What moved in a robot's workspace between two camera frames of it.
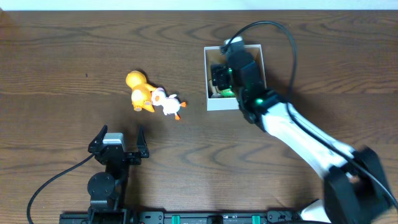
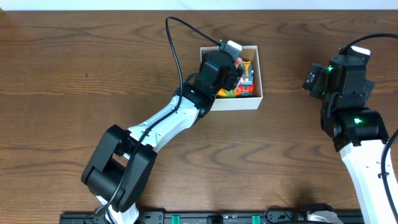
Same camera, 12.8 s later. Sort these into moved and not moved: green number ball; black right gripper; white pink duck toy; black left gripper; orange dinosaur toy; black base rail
Moved: white pink duck toy; black right gripper; black left gripper; orange dinosaur toy
Not moved: green number ball; black base rail
